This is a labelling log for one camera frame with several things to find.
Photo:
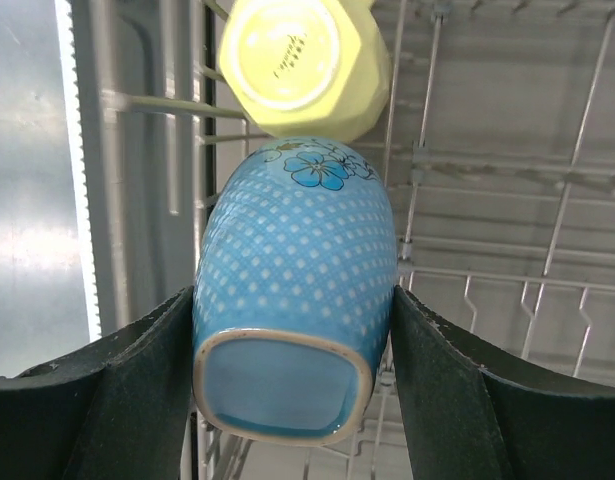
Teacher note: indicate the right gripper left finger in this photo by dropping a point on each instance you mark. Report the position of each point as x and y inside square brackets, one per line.
[116, 408]

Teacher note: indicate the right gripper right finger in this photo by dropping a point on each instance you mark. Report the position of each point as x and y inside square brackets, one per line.
[474, 411]

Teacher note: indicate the blue floral mug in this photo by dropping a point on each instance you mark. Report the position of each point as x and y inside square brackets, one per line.
[293, 293]

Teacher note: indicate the yellow mug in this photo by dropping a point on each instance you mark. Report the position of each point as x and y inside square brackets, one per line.
[306, 67]

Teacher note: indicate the aluminium frame rail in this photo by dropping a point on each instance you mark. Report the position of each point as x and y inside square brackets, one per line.
[87, 175]

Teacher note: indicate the grey wire dish rack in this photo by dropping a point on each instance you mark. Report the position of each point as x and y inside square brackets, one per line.
[498, 149]

